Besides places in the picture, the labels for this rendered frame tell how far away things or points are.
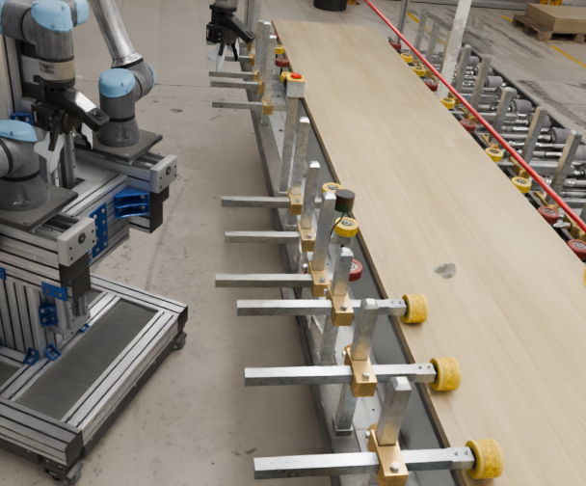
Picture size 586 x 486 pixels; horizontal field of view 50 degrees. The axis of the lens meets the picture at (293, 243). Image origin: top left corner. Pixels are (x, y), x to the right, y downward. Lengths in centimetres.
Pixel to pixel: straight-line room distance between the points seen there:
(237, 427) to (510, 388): 126
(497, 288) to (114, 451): 151
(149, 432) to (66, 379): 38
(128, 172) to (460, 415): 136
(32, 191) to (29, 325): 75
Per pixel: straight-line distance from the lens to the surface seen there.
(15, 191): 191
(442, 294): 196
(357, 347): 152
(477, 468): 145
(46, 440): 236
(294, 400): 276
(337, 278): 170
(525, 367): 181
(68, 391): 252
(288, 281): 195
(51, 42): 143
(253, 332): 304
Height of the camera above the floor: 202
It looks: 33 degrees down
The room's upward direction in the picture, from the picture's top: 8 degrees clockwise
